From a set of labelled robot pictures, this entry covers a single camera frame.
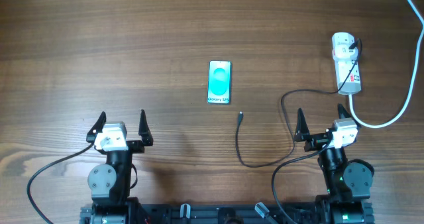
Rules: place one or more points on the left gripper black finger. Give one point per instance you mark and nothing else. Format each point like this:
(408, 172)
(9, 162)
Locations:
(96, 128)
(144, 131)

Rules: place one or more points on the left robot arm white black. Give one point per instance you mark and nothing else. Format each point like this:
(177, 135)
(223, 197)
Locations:
(110, 183)

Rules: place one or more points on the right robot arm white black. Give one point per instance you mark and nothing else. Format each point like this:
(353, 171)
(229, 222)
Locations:
(348, 182)

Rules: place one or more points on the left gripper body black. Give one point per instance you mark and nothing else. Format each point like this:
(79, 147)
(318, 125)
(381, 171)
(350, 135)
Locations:
(135, 146)

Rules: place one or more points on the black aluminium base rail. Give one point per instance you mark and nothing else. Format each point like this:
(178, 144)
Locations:
(303, 212)

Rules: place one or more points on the white power strip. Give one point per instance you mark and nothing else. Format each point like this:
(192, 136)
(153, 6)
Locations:
(347, 71)

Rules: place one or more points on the white USB charger plug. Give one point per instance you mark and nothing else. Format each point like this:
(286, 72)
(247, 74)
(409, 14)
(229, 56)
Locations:
(344, 52)

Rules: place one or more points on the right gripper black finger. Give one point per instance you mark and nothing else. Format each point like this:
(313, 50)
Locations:
(343, 113)
(302, 131)

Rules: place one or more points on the teal Galaxy S25 smartphone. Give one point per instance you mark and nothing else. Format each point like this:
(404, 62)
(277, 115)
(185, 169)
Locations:
(219, 82)

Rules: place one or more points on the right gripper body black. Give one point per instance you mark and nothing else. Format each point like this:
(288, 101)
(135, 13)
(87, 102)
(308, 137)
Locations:
(316, 142)

